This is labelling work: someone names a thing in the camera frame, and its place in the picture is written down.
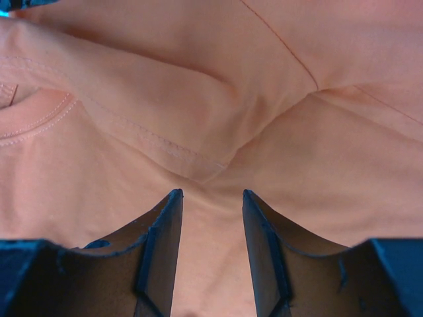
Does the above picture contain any orange t shirt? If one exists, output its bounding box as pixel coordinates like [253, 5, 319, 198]
[1, 1, 422, 316]

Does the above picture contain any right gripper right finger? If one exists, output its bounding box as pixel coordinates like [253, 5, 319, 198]
[243, 190, 370, 316]

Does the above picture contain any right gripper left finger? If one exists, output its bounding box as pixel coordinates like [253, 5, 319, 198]
[49, 189, 183, 316]

